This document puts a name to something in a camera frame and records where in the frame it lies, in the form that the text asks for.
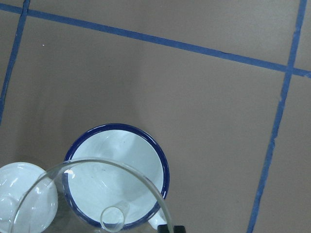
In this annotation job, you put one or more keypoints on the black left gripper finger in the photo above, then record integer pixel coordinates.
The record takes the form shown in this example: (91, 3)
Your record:
(175, 229)

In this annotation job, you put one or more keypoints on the clear glass funnel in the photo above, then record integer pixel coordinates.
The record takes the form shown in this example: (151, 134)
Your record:
(66, 221)

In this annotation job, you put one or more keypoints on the white enamel mug blue rim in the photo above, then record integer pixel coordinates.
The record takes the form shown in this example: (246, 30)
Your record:
(107, 196)

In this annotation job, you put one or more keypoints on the white ceramic lid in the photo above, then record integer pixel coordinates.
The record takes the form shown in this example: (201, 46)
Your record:
(27, 203)

